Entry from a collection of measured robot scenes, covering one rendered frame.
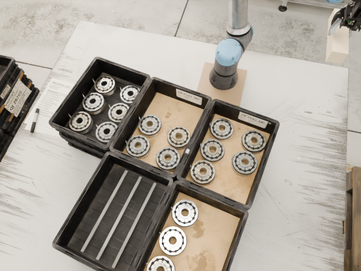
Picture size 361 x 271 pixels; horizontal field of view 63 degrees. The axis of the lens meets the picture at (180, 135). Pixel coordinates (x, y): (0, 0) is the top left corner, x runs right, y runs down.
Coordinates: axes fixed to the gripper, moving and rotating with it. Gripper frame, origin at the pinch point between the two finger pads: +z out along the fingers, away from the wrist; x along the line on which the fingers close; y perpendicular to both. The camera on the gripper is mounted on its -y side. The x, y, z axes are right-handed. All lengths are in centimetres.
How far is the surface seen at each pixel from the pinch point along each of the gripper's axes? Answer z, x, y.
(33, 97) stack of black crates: 82, -174, 19
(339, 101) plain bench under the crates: 38.6, 17.3, 4.8
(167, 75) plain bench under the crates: 39, -74, 9
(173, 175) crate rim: 16, -52, 71
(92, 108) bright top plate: 23, -98, 47
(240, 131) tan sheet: 26, -30, 41
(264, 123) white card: 19.3, -21.1, 38.1
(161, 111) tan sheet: 26, -67, 39
